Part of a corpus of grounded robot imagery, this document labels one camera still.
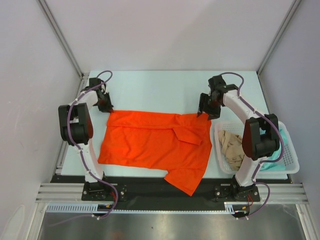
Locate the left aluminium frame post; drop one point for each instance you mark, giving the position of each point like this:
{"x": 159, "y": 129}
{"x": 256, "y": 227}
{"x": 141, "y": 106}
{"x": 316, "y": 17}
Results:
{"x": 54, "y": 25}

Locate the orange t-shirt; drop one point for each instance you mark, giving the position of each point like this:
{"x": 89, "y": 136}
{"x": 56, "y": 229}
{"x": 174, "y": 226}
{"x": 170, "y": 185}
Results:
{"x": 179, "y": 144}

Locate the aluminium frame post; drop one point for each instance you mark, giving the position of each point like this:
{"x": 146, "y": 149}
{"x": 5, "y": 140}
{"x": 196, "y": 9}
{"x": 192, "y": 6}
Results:
{"x": 54, "y": 25}
{"x": 293, "y": 9}

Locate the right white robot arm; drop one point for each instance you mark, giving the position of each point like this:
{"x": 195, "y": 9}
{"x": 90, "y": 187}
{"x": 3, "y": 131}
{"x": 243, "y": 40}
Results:
{"x": 261, "y": 136}

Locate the white slotted cable duct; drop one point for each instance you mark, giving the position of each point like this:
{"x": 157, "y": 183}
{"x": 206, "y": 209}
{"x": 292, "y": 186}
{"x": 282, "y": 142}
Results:
{"x": 103, "y": 208}

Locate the white plastic basket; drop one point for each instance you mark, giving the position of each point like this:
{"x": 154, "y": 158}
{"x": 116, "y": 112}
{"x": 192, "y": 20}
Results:
{"x": 288, "y": 164}

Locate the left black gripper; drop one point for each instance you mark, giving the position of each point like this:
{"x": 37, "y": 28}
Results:
{"x": 107, "y": 108}

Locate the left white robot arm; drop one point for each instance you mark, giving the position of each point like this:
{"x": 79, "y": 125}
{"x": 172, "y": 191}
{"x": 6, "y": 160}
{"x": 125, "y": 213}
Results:
{"x": 76, "y": 128}

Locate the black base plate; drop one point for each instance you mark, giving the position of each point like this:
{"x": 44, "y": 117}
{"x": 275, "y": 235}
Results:
{"x": 210, "y": 193}

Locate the beige t-shirt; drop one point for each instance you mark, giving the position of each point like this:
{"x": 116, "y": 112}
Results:
{"x": 231, "y": 148}

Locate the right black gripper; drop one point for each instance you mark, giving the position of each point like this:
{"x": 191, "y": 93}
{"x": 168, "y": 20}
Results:
{"x": 204, "y": 98}

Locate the right aluminium frame post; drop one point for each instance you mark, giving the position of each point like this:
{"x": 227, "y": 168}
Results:
{"x": 293, "y": 9}

